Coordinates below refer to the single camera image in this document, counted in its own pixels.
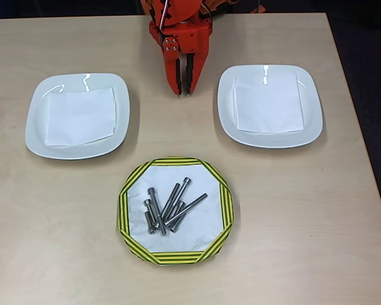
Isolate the white servo cable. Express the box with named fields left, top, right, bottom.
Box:
left=158, top=0, right=172, bottom=32

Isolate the yellow green striped plate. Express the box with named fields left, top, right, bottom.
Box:
left=116, top=156, right=235, bottom=266

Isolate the white paper napkin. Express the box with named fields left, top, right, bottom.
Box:
left=233, top=70, right=305, bottom=133
left=45, top=86, right=118, bottom=147

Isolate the white square ceramic plate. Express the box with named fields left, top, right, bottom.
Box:
left=217, top=64, right=324, bottom=149
left=24, top=72, right=130, bottom=160

